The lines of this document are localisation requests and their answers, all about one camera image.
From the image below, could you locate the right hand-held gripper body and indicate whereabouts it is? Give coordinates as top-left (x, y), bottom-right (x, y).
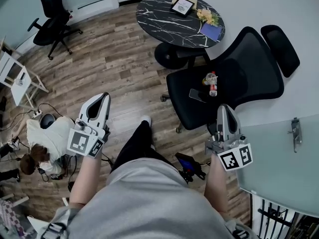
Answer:
top-left (204, 130), bottom-right (253, 172)

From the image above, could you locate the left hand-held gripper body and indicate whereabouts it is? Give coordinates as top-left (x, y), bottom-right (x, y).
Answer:
top-left (66, 119), bottom-right (111, 158)

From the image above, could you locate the black picture frame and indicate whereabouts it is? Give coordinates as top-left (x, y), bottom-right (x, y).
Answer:
top-left (169, 0), bottom-right (198, 17)

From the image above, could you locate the person's right forearm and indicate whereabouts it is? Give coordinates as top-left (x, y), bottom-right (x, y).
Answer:
top-left (203, 154), bottom-right (230, 215)

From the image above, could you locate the person's left forearm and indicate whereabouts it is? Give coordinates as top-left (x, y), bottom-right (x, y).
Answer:
top-left (68, 152), bottom-right (103, 209)

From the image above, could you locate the clear bottle with red label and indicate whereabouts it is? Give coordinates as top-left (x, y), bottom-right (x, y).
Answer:
top-left (208, 71), bottom-right (218, 97)

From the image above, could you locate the black smartphone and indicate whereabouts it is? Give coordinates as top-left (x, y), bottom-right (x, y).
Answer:
top-left (188, 88), bottom-right (208, 104)

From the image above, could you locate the black round stool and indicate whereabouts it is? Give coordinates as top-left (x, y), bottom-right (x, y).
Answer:
top-left (39, 113), bottom-right (57, 130)

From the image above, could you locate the person's white shoe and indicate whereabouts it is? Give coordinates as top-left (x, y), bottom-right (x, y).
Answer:
top-left (140, 115), bottom-right (153, 128)

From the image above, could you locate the clear plastic drink cup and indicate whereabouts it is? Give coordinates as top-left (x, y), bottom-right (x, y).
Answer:
top-left (201, 72), bottom-right (218, 87)

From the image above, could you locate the frosted glass door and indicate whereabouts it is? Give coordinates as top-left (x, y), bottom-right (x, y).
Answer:
top-left (235, 114), bottom-right (319, 219)

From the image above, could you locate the black device with blue screen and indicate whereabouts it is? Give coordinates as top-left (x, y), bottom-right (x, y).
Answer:
top-left (174, 152), bottom-right (207, 185)

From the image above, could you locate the person's black trouser leg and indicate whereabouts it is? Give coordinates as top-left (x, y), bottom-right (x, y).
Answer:
top-left (110, 120), bottom-right (183, 174)

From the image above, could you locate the white folding stand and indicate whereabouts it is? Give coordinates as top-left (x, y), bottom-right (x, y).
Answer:
top-left (0, 35), bottom-right (50, 110)

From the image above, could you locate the black mesh office chair with headrest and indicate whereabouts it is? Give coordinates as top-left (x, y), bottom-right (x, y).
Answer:
top-left (160, 24), bottom-right (301, 134)

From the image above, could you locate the grey handheld device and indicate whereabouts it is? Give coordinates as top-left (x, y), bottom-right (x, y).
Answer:
top-left (6, 136), bottom-right (21, 152)

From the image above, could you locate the small grey device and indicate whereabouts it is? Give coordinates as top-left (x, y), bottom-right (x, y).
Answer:
top-left (15, 72), bottom-right (27, 87)

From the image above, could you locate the black metal rack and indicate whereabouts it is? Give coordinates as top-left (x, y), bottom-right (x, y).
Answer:
top-left (256, 199), bottom-right (319, 239)

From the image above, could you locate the blue notebook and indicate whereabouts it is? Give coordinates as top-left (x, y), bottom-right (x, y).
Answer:
top-left (199, 22), bottom-right (223, 43)

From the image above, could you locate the person's grey shirt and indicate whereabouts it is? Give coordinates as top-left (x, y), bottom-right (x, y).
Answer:
top-left (36, 157), bottom-right (260, 239)

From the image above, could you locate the black office chair with armrests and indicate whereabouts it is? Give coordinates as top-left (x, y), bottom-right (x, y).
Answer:
top-left (27, 0), bottom-right (84, 61)

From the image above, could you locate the yellow flower bunch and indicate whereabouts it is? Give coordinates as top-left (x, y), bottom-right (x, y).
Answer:
top-left (196, 7), bottom-right (220, 27)

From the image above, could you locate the round black marble table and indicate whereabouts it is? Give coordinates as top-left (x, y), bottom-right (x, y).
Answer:
top-left (135, 0), bottom-right (226, 70)

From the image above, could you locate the checked pink cloth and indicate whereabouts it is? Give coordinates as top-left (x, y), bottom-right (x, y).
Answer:
top-left (0, 198), bottom-right (26, 239)

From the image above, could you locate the black cable bundle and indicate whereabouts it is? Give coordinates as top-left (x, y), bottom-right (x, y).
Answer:
top-left (37, 152), bottom-right (113, 192)

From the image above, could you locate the metal door handle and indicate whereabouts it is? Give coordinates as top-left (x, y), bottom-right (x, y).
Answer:
top-left (287, 117), bottom-right (303, 154)

